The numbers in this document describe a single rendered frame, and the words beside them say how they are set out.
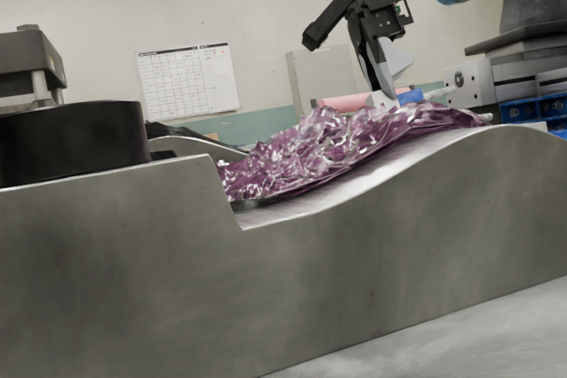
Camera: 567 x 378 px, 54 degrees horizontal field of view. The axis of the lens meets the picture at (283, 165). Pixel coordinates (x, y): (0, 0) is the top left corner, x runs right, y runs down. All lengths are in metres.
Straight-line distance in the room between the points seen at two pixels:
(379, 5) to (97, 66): 6.49
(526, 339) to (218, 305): 0.14
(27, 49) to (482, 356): 4.46
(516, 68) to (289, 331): 0.97
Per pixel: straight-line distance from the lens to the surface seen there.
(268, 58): 7.45
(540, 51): 1.24
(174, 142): 0.66
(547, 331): 0.30
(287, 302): 0.28
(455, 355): 0.28
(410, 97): 0.85
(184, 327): 0.27
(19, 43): 4.64
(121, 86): 7.19
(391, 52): 0.84
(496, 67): 1.17
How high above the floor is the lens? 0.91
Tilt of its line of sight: 3 degrees down
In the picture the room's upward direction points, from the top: 10 degrees counter-clockwise
